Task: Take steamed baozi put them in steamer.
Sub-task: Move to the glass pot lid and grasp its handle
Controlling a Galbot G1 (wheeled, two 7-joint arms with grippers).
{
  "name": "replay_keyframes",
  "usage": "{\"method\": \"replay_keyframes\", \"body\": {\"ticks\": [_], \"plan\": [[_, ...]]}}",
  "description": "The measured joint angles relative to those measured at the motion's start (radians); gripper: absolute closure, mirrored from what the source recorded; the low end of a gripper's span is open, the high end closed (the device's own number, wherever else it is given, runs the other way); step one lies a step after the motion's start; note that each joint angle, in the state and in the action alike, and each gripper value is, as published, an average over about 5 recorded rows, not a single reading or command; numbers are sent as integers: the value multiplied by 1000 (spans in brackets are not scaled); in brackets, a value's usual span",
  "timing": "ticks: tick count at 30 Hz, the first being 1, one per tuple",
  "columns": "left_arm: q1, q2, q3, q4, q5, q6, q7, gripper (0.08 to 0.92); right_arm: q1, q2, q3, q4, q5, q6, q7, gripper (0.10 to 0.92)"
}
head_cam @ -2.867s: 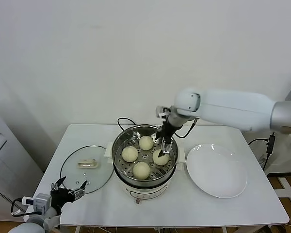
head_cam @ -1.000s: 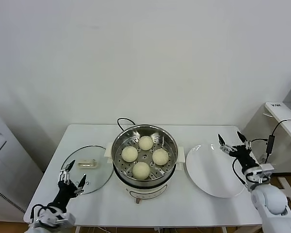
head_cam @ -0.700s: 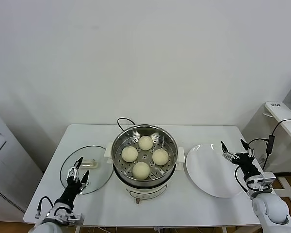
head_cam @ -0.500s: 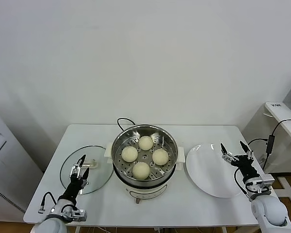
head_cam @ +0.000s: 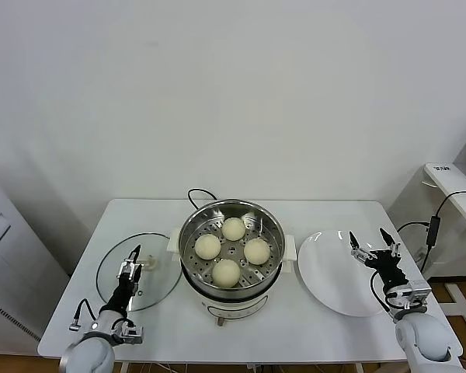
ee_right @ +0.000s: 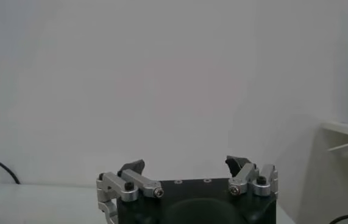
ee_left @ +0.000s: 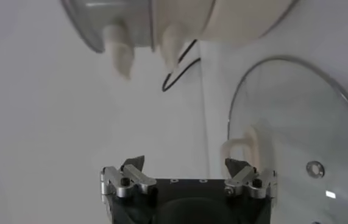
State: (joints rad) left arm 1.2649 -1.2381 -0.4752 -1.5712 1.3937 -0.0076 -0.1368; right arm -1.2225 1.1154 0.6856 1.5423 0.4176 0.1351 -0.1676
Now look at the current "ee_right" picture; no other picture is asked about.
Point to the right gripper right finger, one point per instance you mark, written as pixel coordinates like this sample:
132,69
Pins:
243,179

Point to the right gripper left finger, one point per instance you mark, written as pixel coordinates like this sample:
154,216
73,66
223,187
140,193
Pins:
131,182

